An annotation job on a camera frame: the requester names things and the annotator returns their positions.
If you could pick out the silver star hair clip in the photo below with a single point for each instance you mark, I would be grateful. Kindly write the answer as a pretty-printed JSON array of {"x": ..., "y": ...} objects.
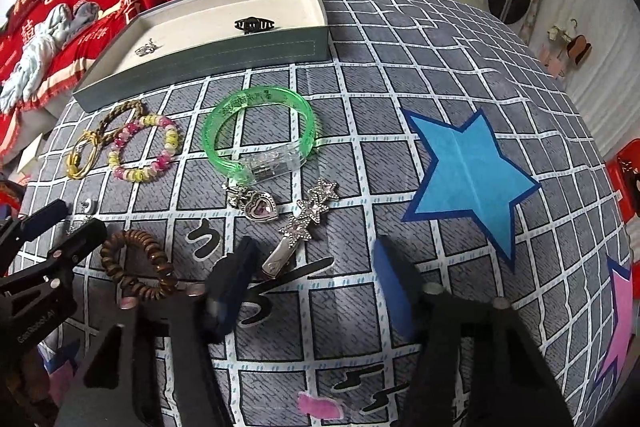
[{"x": 300, "y": 227}]

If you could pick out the red stool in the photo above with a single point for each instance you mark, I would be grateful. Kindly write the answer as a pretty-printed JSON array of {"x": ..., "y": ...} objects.
[{"x": 625, "y": 182}]

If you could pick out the green plastic bangle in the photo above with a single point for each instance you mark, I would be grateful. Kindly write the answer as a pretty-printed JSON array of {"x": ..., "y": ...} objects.
[{"x": 210, "y": 137}]

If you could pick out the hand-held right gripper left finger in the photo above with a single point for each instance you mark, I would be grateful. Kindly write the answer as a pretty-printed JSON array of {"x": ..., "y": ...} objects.
[{"x": 235, "y": 292}]

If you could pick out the grey checked tablecloth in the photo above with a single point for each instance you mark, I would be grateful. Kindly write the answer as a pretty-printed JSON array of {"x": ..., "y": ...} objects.
[{"x": 350, "y": 107}]

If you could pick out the grey jewelry box tray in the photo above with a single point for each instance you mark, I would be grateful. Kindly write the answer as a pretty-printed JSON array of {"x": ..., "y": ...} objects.
[{"x": 210, "y": 57}]

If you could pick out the small silver earring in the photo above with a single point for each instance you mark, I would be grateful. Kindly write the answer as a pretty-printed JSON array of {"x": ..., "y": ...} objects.
[{"x": 86, "y": 205}]

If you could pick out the light blue garment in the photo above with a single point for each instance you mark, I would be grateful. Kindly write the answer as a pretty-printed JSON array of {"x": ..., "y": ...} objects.
[{"x": 35, "y": 52}]

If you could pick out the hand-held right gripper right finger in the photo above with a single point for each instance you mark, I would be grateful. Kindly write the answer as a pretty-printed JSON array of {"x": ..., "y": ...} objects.
[{"x": 395, "y": 292}]

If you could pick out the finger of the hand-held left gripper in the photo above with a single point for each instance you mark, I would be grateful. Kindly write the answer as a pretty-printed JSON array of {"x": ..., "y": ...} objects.
[
  {"x": 82, "y": 239},
  {"x": 44, "y": 214}
]

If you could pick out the black claw hair clip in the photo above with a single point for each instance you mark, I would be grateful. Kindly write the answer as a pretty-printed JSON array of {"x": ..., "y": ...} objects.
[{"x": 254, "y": 24}]

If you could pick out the grey garment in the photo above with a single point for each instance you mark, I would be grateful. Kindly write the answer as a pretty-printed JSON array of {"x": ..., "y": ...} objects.
[{"x": 85, "y": 17}]

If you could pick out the small silver brooch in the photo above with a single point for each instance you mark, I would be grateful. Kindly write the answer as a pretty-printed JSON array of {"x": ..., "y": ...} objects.
[{"x": 146, "y": 49}]

